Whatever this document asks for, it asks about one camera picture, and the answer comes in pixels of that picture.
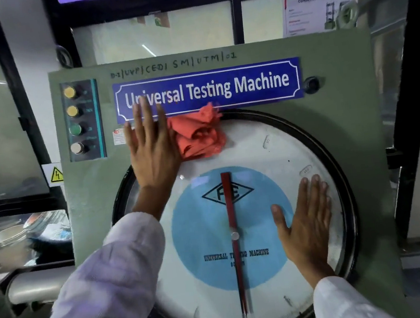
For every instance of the person's left hand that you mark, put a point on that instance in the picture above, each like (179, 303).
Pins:
(153, 159)

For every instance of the person's right hand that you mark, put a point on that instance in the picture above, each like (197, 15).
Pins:
(307, 234)

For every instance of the person's right middle finger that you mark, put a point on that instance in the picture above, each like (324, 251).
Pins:
(315, 192)

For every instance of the person's right thumb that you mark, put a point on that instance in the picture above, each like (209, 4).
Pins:
(280, 220)

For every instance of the person's left little finger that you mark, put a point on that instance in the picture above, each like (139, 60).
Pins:
(130, 137)

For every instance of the person's left middle finger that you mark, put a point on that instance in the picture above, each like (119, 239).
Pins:
(148, 118)

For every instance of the red cleaning cloth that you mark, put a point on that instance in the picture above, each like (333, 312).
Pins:
(198, 135)

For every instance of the person's left forearm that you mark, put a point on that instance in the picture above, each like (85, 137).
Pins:
(107, 282)

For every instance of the person's right forearm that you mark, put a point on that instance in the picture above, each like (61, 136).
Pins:
(343, 304)

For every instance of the small red white sticker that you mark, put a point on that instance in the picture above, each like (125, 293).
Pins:
(118, 136)

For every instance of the black button panel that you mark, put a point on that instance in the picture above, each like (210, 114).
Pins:
(90, 117)

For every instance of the red dial pointer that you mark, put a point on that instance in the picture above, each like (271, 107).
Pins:
(230, 207)

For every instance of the white push button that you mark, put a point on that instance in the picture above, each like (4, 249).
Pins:
(77, 148)

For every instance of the green push button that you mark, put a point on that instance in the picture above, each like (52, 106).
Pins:
(75, 129)

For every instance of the yellow push button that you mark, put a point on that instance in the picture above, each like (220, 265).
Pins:
(72, 111)
(69, 92)

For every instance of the round white dial gauge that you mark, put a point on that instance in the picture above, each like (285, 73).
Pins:
(262, 151)

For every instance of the green testing machine cabinet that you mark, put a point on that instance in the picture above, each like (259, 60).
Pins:
(346, 126)

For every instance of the blue nameplate sign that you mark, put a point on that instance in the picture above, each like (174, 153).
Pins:
(224, 87)

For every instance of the yellow electrical warning sticker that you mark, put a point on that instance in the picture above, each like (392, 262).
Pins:
(54, 175)

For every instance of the small sticker on glass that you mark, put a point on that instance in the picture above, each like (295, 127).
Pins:
(161, 20)

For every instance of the dark lifting eye bolt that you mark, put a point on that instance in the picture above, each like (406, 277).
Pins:
(63, 56)

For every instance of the black round knob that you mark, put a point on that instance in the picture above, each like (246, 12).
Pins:
(311, 85)

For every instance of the metal bowl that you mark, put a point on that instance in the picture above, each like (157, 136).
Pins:
(10, 244)

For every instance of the green lifting eye bolt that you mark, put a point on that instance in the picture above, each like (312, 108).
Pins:
(347, 13)

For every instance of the white paper poster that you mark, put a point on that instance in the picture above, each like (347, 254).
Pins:
(310, 9)

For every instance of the black window frame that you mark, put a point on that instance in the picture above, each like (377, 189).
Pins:
(411, 66)

